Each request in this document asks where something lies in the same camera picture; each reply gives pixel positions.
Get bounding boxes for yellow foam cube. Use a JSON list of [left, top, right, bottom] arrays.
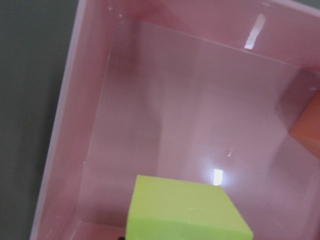
[[125, 175, 254, 240]]

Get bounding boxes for orange foam cube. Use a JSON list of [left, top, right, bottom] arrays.
[[289, 92, 320, 159]]

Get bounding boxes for pink plastic bin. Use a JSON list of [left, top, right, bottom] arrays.
[[30, 0, 320, 240]]

